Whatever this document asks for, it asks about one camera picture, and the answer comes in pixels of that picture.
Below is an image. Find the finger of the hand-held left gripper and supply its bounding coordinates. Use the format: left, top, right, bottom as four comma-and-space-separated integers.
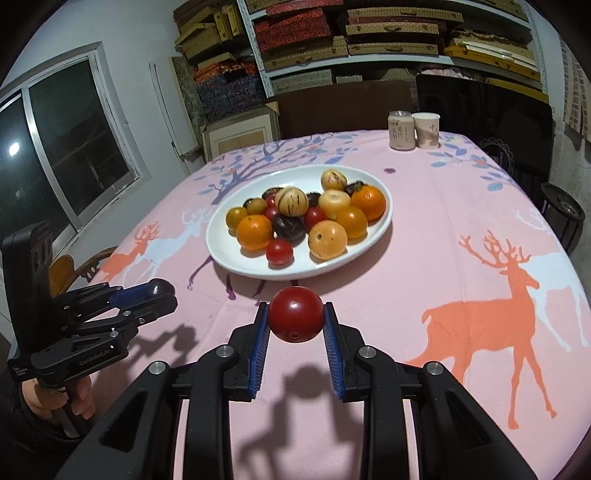
65, 295, 179, 352
56, 279, 160, 320

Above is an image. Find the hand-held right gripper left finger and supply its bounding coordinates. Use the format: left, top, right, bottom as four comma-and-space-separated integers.
54, 301, 273, 480

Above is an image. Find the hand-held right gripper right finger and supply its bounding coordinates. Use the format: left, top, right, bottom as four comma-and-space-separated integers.
322, 301, 539, 480

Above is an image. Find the dark purple plum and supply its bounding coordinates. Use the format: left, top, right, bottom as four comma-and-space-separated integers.
152, 278, 177, 301

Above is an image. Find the white oval plate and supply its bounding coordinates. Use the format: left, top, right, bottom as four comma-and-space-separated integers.
206, 165, 394, 281

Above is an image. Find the tan striped round melon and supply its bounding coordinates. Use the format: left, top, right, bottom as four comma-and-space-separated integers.
308, 220, 348, 260

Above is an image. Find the large orange mandarin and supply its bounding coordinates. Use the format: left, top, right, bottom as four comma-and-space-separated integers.
236, 215, 274, 251

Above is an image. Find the pale yellow round melon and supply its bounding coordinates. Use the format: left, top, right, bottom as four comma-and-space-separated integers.
318, 190, 352, 220

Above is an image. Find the striped yellow pepino melon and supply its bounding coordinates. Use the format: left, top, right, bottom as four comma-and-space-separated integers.
276, 187, 309, 217

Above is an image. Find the small orange mandarin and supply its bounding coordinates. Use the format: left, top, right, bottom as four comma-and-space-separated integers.
351, 185, 387, 221

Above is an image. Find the small yellow pepino melon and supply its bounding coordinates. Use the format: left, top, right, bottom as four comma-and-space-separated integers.
321, 169, 348, 191

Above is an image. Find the person's left hand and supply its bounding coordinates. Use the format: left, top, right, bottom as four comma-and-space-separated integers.
21, 371, 96, 428

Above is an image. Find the brown wooden chair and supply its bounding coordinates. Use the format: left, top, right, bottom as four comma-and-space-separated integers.
48, 247, 118, 296

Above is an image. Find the white framed dark window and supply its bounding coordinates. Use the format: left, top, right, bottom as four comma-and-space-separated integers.
0, 44, 153, 259

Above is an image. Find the pink deer printed tablecloth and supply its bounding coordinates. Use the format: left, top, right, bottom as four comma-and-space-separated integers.
85, 129, 591, 480

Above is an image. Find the beige framed panel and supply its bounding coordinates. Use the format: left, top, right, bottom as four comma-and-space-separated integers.
199, 108, 280, 162

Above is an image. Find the grey marbled slab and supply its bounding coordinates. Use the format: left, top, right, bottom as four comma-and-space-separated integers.
168, 56, 206, 153

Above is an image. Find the stack of patterned fabric bins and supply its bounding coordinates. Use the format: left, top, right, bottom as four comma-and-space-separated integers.
194, 60, 269, 123

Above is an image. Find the beige drink can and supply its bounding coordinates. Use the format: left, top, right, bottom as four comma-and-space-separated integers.
388, 111, 415, 151

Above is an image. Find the beige paper cup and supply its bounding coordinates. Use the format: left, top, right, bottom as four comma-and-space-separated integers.
412, 112, 441, 148

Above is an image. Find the black round stool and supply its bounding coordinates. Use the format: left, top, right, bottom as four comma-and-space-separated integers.
540, 182, 585, 254

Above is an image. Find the white metal shelf rack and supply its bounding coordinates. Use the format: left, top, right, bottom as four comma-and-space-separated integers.
235, 0, 550, 104

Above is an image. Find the shelf with flat boxes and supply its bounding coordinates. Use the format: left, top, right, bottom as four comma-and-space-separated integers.
173, 0, 543, 95

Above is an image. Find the brick patterned curtain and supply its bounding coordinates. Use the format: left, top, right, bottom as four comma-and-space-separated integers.
556, 32, 591, 139

